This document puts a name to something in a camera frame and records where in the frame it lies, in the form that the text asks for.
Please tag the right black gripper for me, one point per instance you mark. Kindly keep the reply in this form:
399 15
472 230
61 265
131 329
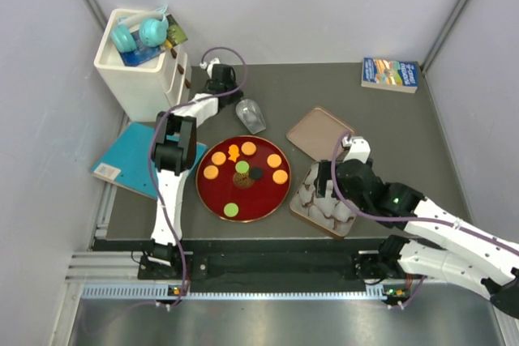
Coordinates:
323 178

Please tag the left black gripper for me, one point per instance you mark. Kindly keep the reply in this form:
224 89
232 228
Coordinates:
237 93

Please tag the orange round cookie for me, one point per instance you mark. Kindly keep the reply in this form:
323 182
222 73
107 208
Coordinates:
218 158
280 176
274 160
211 172
248 148

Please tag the black round cookie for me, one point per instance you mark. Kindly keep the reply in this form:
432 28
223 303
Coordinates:
256 173

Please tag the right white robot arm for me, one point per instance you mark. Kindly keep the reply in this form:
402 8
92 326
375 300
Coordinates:
440 245

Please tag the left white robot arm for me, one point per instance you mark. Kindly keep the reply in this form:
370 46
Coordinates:
171 157

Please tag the tin box with paper cups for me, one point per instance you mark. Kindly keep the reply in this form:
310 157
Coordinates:
326 213

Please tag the beige tin lid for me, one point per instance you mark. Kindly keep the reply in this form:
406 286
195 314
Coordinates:
317 132

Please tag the orange fish shaped cookie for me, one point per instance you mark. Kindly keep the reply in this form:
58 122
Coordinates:
233 152

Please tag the green picture card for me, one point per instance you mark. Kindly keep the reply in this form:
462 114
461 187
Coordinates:
175 34

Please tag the orange round cookie top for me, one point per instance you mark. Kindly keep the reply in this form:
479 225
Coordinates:
248 148

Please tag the white drawer cabinet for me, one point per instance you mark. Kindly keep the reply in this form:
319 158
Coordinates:
144 90

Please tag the green round cookie centre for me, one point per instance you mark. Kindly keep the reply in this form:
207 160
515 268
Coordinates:
242 167

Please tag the green round cookie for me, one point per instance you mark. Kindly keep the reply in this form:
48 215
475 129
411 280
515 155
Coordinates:
231 210
242 167

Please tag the blue book on cabinet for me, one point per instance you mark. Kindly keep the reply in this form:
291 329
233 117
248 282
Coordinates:
141 55

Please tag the teal headphones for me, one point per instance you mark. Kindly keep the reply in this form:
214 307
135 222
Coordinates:
152 30

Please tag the round red lacquer plate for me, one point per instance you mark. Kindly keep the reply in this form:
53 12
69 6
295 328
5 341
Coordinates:
255 199

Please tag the colourful paperback book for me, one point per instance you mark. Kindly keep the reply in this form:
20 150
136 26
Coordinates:
389 75

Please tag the blue notebook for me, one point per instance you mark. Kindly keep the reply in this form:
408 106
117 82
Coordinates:
125 162

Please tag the green round cookie bottom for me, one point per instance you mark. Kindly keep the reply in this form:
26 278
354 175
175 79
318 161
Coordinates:
231 210

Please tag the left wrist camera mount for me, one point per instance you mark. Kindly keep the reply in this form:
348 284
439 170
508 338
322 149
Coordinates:
208 66

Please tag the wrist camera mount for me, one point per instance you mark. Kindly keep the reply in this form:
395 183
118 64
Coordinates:
208 66
356 148

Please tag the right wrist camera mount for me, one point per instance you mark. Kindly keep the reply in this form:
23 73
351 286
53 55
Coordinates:
356 148

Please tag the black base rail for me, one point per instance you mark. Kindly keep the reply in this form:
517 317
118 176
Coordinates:
262 261

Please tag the grey slotted cable duct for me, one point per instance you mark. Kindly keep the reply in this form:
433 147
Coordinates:
165 292

